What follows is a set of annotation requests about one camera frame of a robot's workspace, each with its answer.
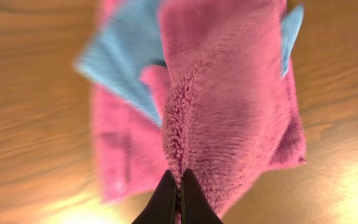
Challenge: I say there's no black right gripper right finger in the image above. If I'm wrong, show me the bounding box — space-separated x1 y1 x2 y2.
180 169 223 224

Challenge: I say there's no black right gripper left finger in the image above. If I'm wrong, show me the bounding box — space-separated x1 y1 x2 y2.
132 170 177 224

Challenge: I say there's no purple microfiber cloth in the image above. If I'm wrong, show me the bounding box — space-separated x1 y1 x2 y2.
145 0 306 223

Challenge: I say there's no flat purple cloth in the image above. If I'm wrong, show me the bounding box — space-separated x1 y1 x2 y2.
76 0 170 201

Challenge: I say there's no blue microfiber cloth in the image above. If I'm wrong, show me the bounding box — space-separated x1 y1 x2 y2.
76 1 304 128

